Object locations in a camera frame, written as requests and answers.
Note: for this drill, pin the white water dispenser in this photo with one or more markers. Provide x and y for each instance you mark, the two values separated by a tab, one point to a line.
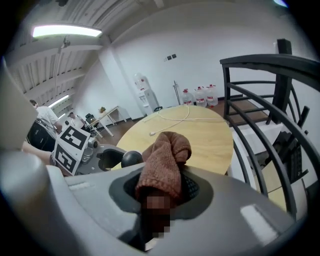
148	100

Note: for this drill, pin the wristwatch with metal band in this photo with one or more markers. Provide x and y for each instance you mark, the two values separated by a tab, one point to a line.
52	158

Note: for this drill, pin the wall switch panel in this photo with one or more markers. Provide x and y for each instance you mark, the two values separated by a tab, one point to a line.
170	57

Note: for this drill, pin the black metal stair railing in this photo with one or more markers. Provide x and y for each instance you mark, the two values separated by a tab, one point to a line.
250	61

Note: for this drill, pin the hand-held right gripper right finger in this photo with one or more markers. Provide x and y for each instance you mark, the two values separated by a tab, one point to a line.
237	220

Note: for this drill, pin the round wooden side table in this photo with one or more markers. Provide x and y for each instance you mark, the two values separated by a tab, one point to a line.
200	140

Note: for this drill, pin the person's left forearm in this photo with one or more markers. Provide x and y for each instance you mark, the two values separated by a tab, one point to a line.
35	152

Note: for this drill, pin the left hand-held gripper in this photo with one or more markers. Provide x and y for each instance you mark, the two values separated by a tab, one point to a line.
72	140

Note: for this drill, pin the small potted plant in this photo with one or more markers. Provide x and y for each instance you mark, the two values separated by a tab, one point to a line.
102	110

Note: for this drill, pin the grey metal pole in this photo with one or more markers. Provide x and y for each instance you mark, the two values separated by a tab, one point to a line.
176	92

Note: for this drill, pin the brown cloth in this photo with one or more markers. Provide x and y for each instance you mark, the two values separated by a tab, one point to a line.
162	162

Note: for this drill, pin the ceiling tube light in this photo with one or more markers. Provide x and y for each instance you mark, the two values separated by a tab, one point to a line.
67	31
58	101

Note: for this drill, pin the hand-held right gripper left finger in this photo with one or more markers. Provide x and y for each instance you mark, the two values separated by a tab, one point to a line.
87	212

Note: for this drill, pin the clear water jug red label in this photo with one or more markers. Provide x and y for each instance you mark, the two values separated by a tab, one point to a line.
188	98
200	97
212	96

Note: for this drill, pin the white-legged wooden desk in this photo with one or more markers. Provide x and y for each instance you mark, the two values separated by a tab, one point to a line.
110	112

